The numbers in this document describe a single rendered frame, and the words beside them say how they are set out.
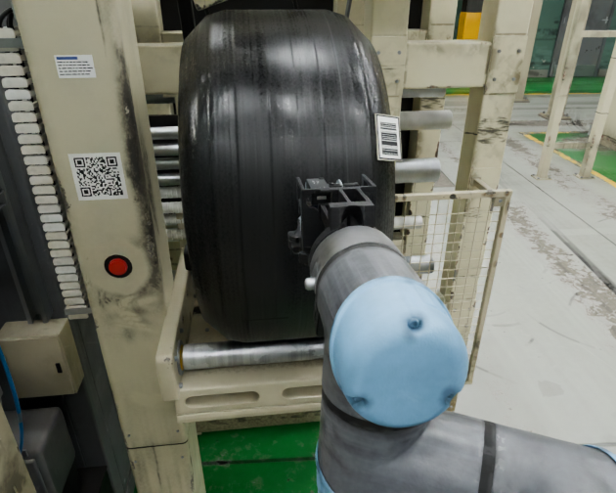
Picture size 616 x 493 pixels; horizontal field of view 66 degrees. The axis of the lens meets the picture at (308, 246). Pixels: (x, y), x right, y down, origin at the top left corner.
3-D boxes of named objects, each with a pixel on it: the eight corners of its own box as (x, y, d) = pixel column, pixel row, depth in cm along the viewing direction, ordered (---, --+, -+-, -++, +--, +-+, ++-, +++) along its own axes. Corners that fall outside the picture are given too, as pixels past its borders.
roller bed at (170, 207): (138, 246, 122) (116, 129, 108) (149, 221, 135) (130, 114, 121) (216, 241, 124) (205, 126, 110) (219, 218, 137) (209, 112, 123)
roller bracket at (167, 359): (162, 404, 81) (154, 359, 77) (186, 281, 116) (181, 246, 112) (182, 402, 82) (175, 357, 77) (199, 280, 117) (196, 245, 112)
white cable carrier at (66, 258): (68, 319, 86) (-15, 28, 64) (76, 303, 90) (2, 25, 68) (94, 318, 86) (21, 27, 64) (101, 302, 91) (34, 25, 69)
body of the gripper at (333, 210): (366, 172, 50) (400, 204, 39) (364, 248, 53) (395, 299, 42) (292, 175, 49) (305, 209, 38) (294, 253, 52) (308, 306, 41)
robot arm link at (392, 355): (332, 449, 27) (343, 317, 24) (309, 342, 37) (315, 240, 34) (465, 442, 28) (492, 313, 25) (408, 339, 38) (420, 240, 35)
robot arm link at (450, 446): (459, 588, 31) (489, 456, 27) (297, 529, 34) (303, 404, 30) (464, 493, 38) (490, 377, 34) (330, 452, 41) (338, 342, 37)
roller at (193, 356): (176, 339, 84) (180, 353, 88) (174, 362, 81) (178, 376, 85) (370, 325, 88) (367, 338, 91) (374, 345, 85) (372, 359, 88)
